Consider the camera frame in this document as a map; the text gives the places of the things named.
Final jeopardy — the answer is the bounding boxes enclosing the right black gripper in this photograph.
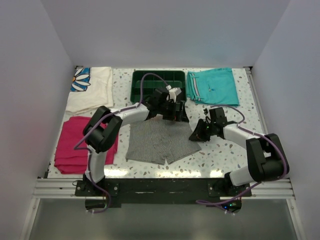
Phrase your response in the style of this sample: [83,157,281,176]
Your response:
[188,118,216,143]

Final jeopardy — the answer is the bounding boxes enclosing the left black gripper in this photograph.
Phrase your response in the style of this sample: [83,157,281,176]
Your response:
[157,100,189,123]

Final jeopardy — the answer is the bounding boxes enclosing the grey striped underwear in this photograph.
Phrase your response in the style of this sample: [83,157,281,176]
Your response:
[126,118,202,165]

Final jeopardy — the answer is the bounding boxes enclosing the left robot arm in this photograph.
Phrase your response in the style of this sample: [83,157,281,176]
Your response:
[74,86,189,196]

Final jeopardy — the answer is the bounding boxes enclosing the green divided plastic tray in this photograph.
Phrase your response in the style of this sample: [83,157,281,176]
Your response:
[130,70,187,104]

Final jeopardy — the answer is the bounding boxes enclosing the teal folded shorts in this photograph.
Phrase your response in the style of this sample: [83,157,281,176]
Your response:
[186,68,240,107]

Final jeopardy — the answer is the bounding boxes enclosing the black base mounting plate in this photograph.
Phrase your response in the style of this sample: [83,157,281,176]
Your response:
[75,177,252,210]

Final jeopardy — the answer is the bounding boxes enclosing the cream daisy print shirt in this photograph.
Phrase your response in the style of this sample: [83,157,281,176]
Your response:
[65,66,114,114]

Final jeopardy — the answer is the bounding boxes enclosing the pink folded cloth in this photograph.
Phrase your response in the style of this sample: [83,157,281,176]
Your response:
[53,115,118,175]

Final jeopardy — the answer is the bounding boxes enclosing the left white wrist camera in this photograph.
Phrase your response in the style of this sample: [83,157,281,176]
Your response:
[165,85,182,102]

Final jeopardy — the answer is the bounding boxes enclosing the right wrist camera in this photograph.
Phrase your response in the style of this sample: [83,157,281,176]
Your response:
[203,107,211,117]

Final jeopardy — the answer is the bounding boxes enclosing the aluminium frame rail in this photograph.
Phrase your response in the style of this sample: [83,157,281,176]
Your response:
[243,65,296,201]

